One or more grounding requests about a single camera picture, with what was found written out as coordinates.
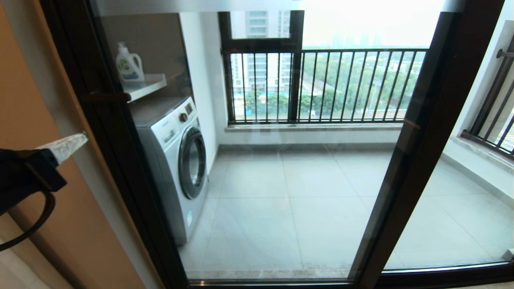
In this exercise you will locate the dark balcony window frame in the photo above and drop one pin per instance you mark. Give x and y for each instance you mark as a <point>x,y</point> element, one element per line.
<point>296,80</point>

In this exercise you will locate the white detergent bottle green label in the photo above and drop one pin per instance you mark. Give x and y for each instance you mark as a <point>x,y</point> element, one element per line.
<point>129,68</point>

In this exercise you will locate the long black balcony railing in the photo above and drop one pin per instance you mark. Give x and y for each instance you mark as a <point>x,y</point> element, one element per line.
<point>361,51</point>

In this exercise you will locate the dark framed fixed glass panel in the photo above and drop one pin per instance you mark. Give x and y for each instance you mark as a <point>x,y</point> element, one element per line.
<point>461,224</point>

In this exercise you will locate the short grey stone sill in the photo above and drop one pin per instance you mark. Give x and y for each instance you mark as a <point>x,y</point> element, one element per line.
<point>482,154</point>

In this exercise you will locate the white wall shelf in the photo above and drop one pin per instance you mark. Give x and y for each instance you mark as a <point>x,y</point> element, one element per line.
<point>144,88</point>

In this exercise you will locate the white front-load washing machine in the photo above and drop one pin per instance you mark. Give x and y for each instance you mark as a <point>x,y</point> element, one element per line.
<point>172,160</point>

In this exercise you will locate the long grey stone sill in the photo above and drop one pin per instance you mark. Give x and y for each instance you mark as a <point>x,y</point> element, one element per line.
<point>313,127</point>

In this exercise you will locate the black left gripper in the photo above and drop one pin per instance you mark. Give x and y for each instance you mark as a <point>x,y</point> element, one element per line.
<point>24,176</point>

